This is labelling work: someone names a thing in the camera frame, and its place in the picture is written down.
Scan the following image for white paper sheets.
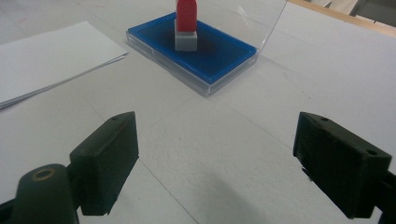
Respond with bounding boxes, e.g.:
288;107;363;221
0;21;129;110

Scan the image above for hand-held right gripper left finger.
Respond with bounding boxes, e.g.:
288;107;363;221
66;111;140;217

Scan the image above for red stamp with grey base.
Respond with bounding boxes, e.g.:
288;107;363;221
174;0;198;52

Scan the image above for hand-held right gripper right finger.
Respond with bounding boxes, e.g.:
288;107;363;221
292;111;392;219

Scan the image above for blue ink pad clear case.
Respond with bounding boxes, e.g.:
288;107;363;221
126;0;289;98

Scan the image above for wooden table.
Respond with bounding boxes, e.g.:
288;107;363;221
288;0;396;39

